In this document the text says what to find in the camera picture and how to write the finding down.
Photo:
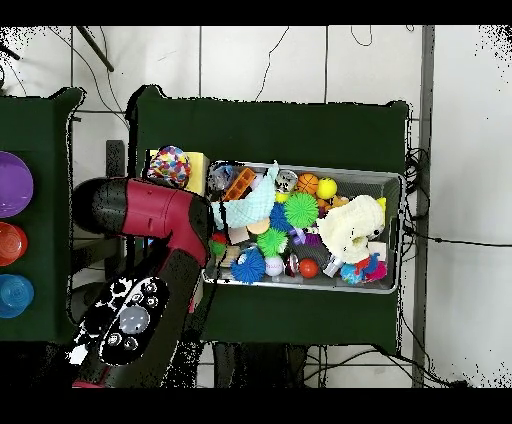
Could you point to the purple bowl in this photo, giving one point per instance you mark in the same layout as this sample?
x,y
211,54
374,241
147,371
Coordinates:
x,y
12,184

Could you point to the mint green waffle cloth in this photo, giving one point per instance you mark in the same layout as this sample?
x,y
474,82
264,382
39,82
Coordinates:
x,y
252,206

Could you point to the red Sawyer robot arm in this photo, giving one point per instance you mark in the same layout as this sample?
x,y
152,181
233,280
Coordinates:
x,y
152,212

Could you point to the black rod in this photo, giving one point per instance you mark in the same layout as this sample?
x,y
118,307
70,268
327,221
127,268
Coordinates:
x,y
96,50

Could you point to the large blue spiky ball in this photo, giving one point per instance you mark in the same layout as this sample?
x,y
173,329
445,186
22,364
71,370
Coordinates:
x,y
248,266

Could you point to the yellow ball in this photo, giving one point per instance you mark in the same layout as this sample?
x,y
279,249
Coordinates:
x,y
326,189

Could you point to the cream waffle cloth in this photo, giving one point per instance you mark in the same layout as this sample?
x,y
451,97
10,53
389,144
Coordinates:
x,y
352,224

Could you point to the round wooden disc toy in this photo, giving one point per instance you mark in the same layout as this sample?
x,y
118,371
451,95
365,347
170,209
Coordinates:
x,y
258,226

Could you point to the white colourful spotted cloth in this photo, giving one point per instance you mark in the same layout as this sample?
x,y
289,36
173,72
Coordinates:
x,y
169,166

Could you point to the wooden three-hole box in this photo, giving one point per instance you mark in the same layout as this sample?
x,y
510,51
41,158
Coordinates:
x,y
200,168

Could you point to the blue bowl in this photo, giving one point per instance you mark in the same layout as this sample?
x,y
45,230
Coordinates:
x,y
14,296

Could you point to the black panel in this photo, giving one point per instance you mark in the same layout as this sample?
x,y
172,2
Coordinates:
x,y
115,156

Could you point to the clear mesh bin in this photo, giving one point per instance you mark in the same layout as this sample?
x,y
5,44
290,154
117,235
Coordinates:
x,y
392,192

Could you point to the small orange basketball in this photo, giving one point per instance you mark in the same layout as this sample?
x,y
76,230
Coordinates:
x,y
307,183

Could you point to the silver drink can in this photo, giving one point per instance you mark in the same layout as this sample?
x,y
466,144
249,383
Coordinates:
x,y
286,180

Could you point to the green spiky ball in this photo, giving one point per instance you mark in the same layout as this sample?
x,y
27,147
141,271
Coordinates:
x,y
301,210

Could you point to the green side table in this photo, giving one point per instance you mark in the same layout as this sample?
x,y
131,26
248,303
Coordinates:
x,y
48,128

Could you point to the red bowl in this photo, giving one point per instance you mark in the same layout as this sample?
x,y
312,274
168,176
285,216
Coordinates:
x,y
10,244

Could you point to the red-orange ball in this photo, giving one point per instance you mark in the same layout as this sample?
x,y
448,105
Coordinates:
x,y
308,268

